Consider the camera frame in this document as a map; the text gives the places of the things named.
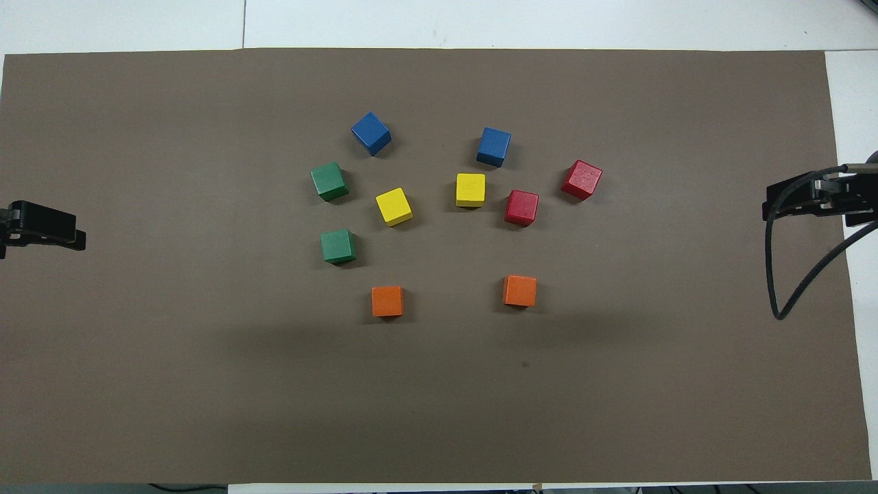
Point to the green wooden cube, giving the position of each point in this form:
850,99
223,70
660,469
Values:
328,181
338,245

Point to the orange wooden cube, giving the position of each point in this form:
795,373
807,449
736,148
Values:
387,301
519,290

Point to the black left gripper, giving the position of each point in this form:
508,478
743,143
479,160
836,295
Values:
41,221

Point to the brown paper table mat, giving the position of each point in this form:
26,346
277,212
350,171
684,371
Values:
206,384

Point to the blue wooden cube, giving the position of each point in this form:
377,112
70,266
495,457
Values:
371,133
494,145

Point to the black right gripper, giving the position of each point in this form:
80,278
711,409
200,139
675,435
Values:
861,206

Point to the red wooden cube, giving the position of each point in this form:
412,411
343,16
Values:
582,179
521,207

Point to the yellow wooden cube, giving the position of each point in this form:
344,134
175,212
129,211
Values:
394,206
470,189

